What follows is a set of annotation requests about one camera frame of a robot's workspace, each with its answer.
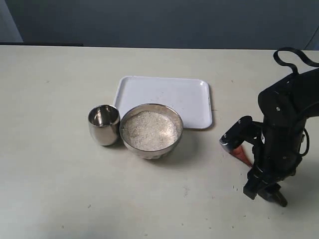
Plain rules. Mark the steel bowl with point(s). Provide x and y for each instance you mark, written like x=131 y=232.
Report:
x=160 y=109

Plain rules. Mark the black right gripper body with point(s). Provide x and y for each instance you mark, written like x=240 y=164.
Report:
x=277 y=157

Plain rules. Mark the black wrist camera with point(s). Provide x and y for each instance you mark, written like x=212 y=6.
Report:
x=244 y=130

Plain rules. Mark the white rectangular tray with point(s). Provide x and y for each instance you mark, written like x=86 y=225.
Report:
x=190 y=98

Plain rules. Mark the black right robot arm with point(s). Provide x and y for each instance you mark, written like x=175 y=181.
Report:
x=290 y=100

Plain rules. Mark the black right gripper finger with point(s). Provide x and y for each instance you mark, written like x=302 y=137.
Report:
x=272 y=194

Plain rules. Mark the dark red wooden spoon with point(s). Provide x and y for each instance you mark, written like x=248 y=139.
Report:
x=240 y=154

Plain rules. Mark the small steel cup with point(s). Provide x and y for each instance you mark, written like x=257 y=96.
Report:
x=104 y=121

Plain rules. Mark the white rice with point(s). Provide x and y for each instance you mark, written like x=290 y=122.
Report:
x=150 y=131

